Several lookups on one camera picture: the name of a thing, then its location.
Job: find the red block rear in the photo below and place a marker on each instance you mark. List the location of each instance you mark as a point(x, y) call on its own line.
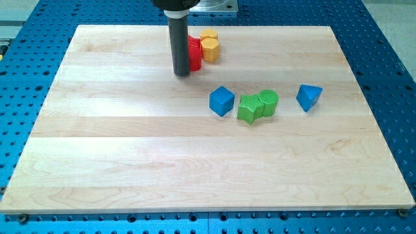
point(194, 42)

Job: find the green star block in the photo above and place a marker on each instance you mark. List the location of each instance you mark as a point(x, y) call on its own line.
point(250, 108)

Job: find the blue cube block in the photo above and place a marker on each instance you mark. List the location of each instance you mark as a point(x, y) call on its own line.
point(221, 101)

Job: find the yellow hexagon block front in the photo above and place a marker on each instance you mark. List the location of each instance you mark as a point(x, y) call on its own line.
point(210, 49)

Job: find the black robot arm end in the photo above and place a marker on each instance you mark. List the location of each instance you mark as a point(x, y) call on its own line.
point(175, 5)

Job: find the red block front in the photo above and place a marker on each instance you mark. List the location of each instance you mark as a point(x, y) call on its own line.
point(195, 58)

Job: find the blue perforated metal table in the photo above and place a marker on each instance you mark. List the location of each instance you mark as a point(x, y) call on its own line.
point(34, 56)

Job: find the red block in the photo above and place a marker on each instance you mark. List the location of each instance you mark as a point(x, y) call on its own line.
point(195, 58)
point(194, 42)

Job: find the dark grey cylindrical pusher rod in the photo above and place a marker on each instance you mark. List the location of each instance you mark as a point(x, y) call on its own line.
point(178, 33)

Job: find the green cylinder block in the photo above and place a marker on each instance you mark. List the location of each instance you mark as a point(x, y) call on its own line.
point(270, 100)

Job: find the yellow hexagon block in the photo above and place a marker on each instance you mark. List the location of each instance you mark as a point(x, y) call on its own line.
point(210, 49)
point(208, 33)

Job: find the light wooden board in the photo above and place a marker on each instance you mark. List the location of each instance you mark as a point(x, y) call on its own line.
point(120, 133)

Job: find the blue triangular prism block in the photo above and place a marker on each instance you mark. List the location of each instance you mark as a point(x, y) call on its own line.
point(308, 96)

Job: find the silver metal mounting plate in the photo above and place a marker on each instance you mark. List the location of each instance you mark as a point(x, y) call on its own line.
point(216, 6)

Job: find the yellow hexagon block rear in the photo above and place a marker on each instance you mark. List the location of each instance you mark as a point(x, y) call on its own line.
point(208, 33)

